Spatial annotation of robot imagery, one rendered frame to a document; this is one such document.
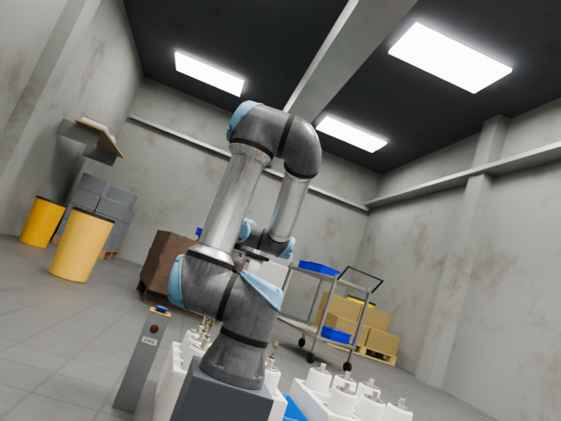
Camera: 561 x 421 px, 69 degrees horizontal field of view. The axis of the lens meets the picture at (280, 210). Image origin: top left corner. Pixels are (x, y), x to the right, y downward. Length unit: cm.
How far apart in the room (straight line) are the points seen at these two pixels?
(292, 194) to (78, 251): 282
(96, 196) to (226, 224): 598
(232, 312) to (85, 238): 288
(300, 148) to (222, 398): 59
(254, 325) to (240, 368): 9
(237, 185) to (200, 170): 760
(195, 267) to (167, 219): 752
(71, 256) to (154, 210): 487
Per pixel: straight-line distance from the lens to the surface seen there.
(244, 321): 93
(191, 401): 92
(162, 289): 370
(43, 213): 560
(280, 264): 785
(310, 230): 875
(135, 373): 147
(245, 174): 98
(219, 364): 95
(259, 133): 100
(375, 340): 593
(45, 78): 514
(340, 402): 157
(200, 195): 848
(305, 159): 102
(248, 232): 126
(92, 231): 372
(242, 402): 93
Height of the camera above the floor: 53
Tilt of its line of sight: 10 degrees up
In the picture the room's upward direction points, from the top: 19 degrees clockwise
